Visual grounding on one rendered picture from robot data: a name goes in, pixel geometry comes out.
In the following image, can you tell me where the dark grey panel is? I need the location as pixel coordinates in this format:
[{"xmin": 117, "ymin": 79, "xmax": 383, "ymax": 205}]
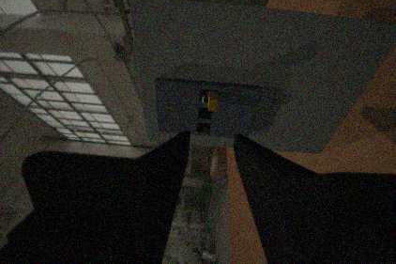
[{"xmin": 129, "ymin": 0, "xmax": 396, "ymax": 154}]

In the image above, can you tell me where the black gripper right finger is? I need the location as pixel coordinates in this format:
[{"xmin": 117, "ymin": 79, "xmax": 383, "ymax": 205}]
[{"xmin": 234, "ymin": 134, "xmax": 396, "ymax": 264}]

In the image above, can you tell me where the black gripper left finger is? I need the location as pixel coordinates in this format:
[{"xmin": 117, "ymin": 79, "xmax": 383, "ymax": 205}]
[{"xmin": 22, "ymin": 130, "xmax": 190, "ymax": 264}]

